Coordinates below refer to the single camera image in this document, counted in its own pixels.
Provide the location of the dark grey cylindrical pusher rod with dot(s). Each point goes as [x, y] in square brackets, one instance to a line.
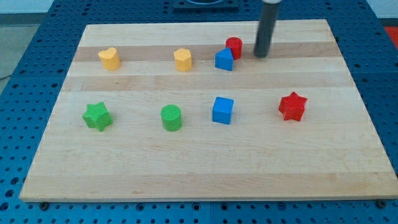
[267, 19]

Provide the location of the red cylinder block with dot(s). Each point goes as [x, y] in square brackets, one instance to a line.
[235, 44]

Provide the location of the wooden board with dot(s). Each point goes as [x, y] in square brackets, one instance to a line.
[333, 153]

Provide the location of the blue triangular prism block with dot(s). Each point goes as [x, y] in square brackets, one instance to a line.
[224, 59]

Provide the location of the red star block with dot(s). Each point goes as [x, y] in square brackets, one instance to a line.
[292, 107]

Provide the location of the yellow hexagon block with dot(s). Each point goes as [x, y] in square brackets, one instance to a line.
[183, 60]

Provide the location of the blue cube block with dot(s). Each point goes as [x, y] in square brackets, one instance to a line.
[222, 110]

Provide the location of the green cylinder block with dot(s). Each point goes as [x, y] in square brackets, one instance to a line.
[171, 117]

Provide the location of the yellow heart block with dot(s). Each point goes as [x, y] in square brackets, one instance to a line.
[110, 58]

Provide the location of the green star block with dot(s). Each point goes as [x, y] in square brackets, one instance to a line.
[97, 116]

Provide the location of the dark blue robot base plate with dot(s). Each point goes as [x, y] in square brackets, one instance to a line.
[203, 5]

